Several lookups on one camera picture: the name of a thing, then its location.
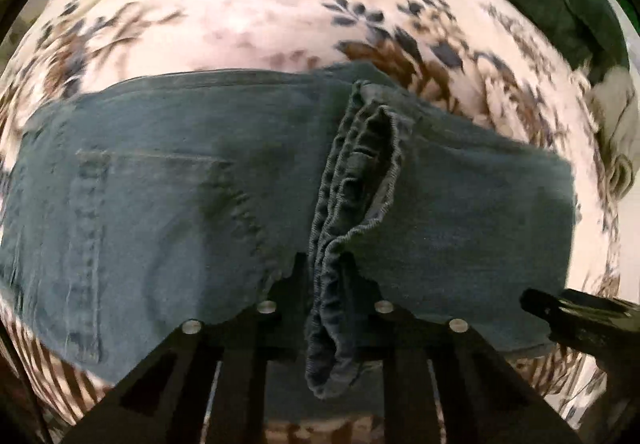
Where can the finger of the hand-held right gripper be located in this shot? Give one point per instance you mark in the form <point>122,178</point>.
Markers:
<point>585,316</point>

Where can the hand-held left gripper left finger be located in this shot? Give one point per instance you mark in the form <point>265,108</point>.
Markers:
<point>285,296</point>

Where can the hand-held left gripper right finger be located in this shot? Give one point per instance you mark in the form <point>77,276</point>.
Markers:
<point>371,321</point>

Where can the blue denim pants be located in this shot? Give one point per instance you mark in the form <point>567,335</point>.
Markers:
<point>175,199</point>

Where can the grey crumpled clothing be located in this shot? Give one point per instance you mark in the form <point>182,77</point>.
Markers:
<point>617,134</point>

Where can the floral bed blanket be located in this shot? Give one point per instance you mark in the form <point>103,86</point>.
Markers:
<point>225,14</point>

